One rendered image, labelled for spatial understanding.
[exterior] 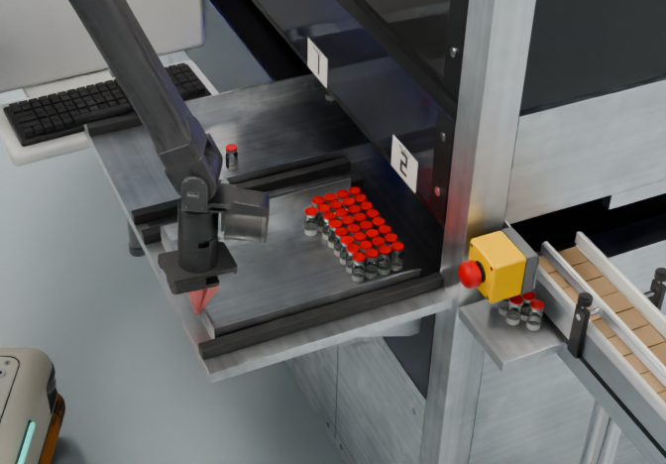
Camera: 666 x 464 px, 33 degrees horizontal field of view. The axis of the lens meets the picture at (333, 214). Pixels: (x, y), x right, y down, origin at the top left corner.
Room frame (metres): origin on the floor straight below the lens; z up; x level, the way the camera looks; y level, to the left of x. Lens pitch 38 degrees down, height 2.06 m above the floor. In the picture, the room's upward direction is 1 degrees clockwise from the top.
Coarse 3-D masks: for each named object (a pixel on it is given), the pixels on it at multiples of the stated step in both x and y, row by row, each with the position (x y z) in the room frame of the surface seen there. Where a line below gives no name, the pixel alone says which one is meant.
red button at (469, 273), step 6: (462, 264) 1.22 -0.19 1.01; (468, 264) 1.21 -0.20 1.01; (474, 264) 1.21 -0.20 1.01; (462, 270) 1.21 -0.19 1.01; (468, 270) 1.20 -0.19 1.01; (474, 270) 1.20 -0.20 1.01; (462, 276) 1.21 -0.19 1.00; (468, 276) 1.20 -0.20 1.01; (474, 276) 1.20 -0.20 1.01; (480, 276) 1.20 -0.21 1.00; (462, 282) 1.20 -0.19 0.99; (468, 282) 1.19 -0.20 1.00; (474, 282) 1.19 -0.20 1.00; (480, 282) 1.20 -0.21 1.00; (468, 288) 1.20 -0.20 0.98
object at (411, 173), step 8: (392, 136) 1.49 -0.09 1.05; (392, 144) 1.48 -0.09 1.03; (400, 144) 1.46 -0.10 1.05; (392, 152) 1.48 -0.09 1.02; (400, 152) 1.46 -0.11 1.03; (408, 152) 1.44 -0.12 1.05; (392, 160) 1.48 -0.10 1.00; (408, 160) 1.43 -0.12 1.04; (408, 168) 1.43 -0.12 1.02; (416, 168) 1.41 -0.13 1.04; (408, 176) 1.43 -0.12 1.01; (416, 176) 1.41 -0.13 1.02; (408, 184) 1.43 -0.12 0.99
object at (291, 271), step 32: (320, 192) 1.52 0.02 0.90; (288, 224) 1.46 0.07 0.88; (256, 256) 1.37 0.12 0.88; (288, 256) 1.38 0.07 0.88; (320, 256) 1.38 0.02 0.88; (224, 288) 1.30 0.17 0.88; (256, 288) 1.30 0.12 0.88; (288, 288) 1.30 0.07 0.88; (320, 288) 1.30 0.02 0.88; (352, 288) 1.27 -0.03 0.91; (224, 320) 1.22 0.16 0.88; (256, 320) 1.20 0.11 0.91
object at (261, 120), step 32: (224, 96) 1.81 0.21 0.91; (256, 96) 1.84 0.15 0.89; (288, 96) 1.86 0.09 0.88; (320, 96) 1.86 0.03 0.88; (224, 128) 1.74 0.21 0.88; (256, 128) 1.74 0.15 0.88; (288, 128) 1.75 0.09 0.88; (320, 128) 1.75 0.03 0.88; (352, 128) 1.75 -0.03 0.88; (224, 160) 1.64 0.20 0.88; (256, 160) 1.64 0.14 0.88; (288, 160) 1.64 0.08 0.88; (320, 160) 1.62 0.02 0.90; (352, 160) 1.64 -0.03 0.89
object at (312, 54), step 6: (312, 48) 1.77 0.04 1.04; (312, 54) 1.77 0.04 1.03; (318, 54) 1.75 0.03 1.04; (312, 60) 1.77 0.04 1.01; (324, 60) 1.72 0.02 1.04; (312, 66) 1.77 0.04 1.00; (324, 66) 1.72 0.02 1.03; (324, 72) 1.72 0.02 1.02; (318, 78) 1.75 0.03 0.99; (324, 78) 1.72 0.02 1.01; (324, 84) 1.72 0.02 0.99
